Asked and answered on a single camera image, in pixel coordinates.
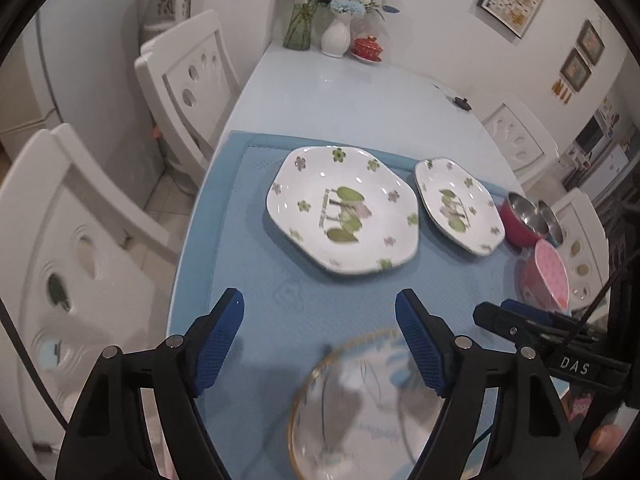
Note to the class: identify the small black device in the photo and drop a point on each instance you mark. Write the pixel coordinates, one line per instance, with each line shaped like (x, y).
(461, 102)

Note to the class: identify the small floral plate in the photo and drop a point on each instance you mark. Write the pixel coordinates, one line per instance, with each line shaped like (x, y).
(450, 232)

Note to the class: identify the white dining chair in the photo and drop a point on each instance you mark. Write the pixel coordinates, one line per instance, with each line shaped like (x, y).
(170, 75)
(582, 220)
(505, 130)
(100, 220)

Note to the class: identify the person's right hand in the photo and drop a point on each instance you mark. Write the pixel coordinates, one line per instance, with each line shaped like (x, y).
(605, 440)

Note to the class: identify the red saucer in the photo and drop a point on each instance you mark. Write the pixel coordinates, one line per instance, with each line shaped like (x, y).
(364, 57)

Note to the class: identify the red lidded teacup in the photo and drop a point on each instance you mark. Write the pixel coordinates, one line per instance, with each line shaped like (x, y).
(367, 44)

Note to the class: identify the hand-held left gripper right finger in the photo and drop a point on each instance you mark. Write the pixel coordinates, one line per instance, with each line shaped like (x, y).
(420, 345)

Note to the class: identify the blue steel bowl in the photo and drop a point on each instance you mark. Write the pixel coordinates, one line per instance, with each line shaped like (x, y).
(554, 231)

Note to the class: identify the large floral plate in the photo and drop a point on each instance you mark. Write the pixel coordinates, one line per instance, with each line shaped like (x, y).
(310, 230)

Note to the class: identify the orange wall decoration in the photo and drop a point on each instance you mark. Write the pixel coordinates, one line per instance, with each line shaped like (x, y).
(561, 91)

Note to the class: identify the microwave oven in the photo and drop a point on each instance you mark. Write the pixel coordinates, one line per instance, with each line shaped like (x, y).
(590, 137)

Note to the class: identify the small framed picture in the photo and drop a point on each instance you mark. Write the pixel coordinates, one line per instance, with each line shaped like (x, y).
(575, 70)
(591, 42)

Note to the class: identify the light blue table mat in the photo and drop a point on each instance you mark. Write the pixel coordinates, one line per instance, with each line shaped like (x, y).
(250, 240)

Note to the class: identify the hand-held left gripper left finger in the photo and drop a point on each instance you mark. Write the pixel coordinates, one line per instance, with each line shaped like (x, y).
(220, 342)

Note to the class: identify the gold rimmed glass plate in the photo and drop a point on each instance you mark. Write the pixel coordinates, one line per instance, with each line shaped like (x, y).
(350, 410)

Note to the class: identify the white ribbed vase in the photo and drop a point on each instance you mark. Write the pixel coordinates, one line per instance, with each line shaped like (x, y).
(336, 37)

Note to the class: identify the white refrigerator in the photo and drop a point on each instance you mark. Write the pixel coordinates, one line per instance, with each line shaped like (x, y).
(90, 85)

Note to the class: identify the glass vase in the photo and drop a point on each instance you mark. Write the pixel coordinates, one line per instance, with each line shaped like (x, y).
(299, 35)

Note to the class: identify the pink polka dot bowl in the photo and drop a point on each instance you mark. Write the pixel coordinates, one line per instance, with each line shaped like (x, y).
(547, 270)

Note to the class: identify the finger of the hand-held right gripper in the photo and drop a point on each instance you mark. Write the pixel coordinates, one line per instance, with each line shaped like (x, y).
(530, 307)
(500, 319)

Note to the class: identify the pink steel bowl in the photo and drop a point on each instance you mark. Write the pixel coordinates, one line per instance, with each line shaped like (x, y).
(515, 227)

